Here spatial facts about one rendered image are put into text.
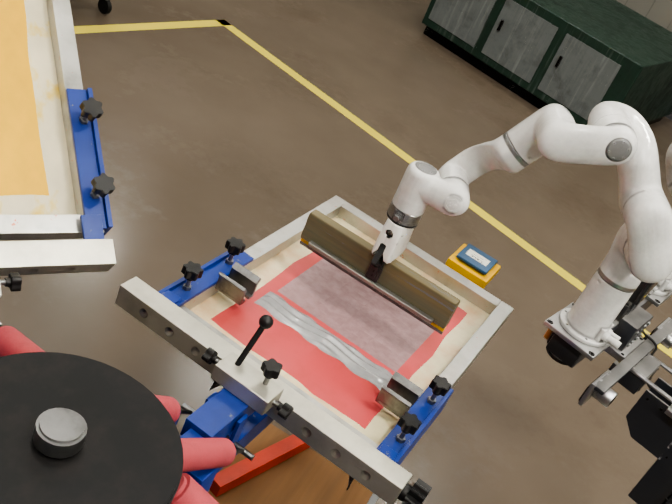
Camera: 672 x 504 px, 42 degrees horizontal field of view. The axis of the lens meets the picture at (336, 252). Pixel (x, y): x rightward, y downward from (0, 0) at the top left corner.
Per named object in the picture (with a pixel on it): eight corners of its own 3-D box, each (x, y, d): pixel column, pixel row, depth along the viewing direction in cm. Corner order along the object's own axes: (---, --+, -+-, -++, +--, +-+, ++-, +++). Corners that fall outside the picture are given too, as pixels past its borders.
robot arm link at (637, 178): (651, 87, 183) (673, 124, 167) (659, 238, 202) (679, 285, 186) (581, 99, 185) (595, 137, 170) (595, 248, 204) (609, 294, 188)
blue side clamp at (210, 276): (230, 266, 212) (238, 243, 208) (246, 277, 210) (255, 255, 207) (149, 315, 187) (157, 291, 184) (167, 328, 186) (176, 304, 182)
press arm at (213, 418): (233, 391, 171) (241, 373, 168) (257, 409, 169) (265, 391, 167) (178, 436, 157) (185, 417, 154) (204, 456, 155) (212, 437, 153)
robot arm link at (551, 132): (634, 122, 184) (649, 154, 172) (548, 178, 193) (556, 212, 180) (591, 65, 178) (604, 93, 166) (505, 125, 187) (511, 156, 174)
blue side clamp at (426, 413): (422, 399, 198) (435, 377, 194) (441, 411, 197) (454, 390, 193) (362, 471, 173) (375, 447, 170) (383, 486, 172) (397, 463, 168)
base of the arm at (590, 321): (625, 344, 209) (660, 296, 201) (604, 361, 200) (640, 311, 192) (572, 304, 216) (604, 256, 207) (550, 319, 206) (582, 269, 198)
